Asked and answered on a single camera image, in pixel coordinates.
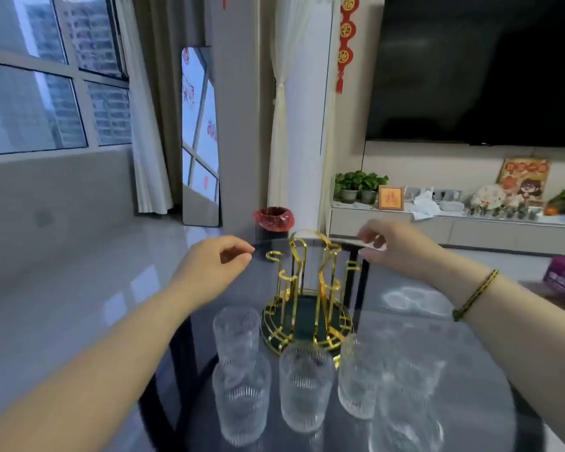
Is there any person's left hand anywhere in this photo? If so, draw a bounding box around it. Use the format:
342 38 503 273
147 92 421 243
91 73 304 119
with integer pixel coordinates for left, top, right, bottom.
167 235 256 312

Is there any person's right hand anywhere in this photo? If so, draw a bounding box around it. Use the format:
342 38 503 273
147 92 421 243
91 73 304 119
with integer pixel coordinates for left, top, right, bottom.
357 218 446 283

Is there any gold metal cup rack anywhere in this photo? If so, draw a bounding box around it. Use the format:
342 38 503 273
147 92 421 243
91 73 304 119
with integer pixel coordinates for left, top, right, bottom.
259 229 362 368

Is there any person's left forearm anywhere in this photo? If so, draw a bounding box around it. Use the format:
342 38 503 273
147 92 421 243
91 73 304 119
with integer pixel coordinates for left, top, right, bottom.
0 286 194 452

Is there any person's right forearm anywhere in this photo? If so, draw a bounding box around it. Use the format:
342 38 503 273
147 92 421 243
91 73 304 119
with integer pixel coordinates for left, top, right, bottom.
423 251 565 452

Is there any crumpled white tissue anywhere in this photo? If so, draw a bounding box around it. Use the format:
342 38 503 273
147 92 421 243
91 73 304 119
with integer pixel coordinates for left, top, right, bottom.
408 190 441 221

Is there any small orange framed picture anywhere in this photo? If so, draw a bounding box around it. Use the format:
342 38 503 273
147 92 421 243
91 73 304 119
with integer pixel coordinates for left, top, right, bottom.
377 185 405 212

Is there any beige low media cabinet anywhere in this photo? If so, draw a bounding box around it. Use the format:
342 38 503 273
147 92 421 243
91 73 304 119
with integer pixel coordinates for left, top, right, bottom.
327 202 565 257

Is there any round dark glass table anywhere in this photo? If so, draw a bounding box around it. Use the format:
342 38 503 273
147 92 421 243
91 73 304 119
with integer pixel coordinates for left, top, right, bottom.
137 237 554 452

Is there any black bin with red bag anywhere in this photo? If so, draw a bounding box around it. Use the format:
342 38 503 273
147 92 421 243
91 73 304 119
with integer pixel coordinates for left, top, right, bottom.
252 207 296 245

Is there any round white decorated plaque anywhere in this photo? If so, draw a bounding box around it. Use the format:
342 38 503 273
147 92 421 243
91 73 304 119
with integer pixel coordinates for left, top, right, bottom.
470 184 507 210

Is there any row of small potted plants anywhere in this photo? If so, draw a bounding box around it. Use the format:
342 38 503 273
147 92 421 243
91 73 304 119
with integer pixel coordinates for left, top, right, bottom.
467 204 543 221

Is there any cream tied curtain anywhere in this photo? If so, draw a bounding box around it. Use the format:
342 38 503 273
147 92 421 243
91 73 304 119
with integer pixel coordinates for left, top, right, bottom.
267 0 311 210
318 0 345 231

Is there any standing floor mirror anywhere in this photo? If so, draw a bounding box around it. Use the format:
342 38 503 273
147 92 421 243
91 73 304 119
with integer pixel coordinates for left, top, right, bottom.
181 45 222 228

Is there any colourful cartoon poster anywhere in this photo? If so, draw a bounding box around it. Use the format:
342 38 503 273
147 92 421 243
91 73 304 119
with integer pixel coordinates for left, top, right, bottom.
497 157 552 203

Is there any white window curtain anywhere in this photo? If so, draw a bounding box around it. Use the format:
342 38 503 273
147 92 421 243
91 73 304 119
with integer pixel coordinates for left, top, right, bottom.
112 0 174 216

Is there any white standing air conditioner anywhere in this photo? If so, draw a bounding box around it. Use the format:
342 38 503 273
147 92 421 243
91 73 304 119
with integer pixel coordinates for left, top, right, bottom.
284 0 342 231

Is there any brown window curtain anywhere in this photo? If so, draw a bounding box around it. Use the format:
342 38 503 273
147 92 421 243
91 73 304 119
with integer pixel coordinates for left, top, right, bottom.
131 0 208 208

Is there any red hanging ornament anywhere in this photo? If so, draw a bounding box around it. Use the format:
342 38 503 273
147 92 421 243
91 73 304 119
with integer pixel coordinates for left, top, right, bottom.
335 0 360 95

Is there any large window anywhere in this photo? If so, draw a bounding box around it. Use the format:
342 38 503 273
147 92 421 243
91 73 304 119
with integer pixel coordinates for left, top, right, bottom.
0 0 132 158

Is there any grey wall outlet strip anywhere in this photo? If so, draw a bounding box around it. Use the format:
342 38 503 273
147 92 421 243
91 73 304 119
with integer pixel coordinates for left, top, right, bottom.
404 186 463 203

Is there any braided yellow-black bracelet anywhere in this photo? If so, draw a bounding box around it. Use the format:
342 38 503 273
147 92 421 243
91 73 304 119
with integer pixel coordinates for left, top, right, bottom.
451 269 500 323

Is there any black wall television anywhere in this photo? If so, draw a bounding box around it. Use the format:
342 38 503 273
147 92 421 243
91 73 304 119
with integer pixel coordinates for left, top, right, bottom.
366 0 565 149

